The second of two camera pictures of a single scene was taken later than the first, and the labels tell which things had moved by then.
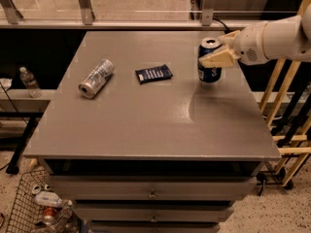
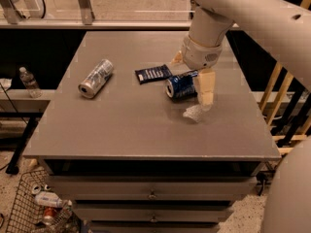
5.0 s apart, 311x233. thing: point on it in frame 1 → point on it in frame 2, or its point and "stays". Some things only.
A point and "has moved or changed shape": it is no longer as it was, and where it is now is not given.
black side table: (18, 103) stays
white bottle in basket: (51, 199) stays
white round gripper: (249, 46) → (199, 55)
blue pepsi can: (209, 75) has moved or changed shape
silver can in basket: (36, 188) stays
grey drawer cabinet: (141, 145) stays
